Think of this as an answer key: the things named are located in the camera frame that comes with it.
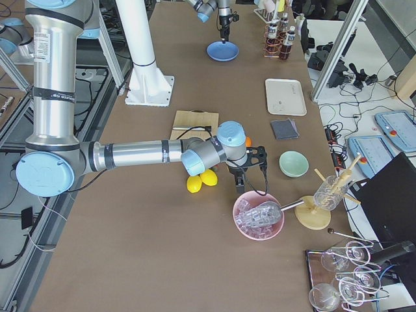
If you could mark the copper wire bottle rack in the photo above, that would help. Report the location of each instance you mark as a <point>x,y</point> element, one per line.
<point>278,41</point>

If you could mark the wooden cutting board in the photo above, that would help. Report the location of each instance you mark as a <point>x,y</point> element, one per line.
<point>188,124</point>

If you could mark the yellow lemon lower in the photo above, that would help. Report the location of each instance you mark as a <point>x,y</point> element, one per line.
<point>194,184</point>

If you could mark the clear glass cup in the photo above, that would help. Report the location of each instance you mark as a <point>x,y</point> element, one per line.
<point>328,196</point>

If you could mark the wine glass rack tray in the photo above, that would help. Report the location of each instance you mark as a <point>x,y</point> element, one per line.
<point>344,277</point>

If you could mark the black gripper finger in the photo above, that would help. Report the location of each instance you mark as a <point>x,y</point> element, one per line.
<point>239,184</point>

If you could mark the blue teach pendant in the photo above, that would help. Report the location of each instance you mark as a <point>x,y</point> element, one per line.
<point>375,153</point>
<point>399,128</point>

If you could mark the cream tray with bear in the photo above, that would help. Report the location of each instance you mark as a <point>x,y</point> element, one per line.
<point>285,97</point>

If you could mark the dark bottle lower right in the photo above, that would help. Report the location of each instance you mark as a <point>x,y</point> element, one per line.
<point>284,24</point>

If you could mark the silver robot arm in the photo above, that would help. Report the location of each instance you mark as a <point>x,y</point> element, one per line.
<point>55,158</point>
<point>225,15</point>

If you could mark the pink bowl of ice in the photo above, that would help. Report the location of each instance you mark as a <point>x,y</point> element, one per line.
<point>242,217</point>

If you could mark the wooden cup stand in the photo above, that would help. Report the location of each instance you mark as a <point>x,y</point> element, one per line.
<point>314,213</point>

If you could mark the blue plate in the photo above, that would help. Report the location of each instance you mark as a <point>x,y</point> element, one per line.
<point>222,51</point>

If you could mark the dark bottle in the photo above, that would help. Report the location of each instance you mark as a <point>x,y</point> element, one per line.
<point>287,43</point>
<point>271,40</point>
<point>284,24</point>

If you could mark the green bowl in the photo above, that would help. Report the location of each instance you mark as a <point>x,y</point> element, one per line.
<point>293,164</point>

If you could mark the blue teach pendant near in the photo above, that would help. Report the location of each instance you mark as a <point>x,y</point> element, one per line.
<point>375,153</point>

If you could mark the yellow lemon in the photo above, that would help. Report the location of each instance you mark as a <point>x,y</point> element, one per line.
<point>194,184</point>
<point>209,178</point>

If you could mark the dark bottle lower left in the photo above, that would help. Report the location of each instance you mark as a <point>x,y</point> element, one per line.
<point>287,43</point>

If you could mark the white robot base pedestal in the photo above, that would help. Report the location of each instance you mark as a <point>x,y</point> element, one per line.
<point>148,86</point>

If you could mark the blue teach pendant far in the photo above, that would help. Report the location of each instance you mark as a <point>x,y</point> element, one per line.
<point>399,128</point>

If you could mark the dark bottle upper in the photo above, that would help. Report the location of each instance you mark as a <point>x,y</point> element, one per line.
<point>271,40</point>

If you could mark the yellow lemon upper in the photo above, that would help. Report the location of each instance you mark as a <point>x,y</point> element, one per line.
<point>209,178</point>

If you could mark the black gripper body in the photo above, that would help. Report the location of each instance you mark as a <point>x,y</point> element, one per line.
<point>234,170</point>
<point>223,21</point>

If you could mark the grey folded cloth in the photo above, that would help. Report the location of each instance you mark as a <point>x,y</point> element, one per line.
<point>284,129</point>

